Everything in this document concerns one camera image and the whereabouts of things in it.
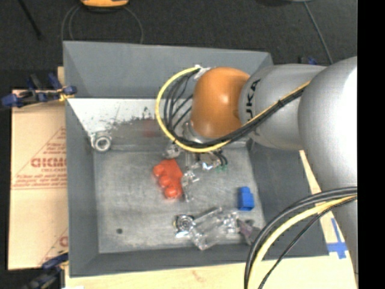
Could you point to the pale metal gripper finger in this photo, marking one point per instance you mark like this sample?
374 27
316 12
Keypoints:
189 182
172 151

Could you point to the orange-red lumpy toy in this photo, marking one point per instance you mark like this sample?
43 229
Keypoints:
168 176

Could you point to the silver round metal piece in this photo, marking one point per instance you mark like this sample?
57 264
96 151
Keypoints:
184 223

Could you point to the blue block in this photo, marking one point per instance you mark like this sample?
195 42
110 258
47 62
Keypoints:
245 199

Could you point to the grey metal bin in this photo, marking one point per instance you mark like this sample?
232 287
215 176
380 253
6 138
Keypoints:
126 209

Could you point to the purple small object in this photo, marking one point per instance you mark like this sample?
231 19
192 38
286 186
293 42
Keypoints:
248 230

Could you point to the brown cardboard board red print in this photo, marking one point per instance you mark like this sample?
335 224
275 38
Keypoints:
36 197

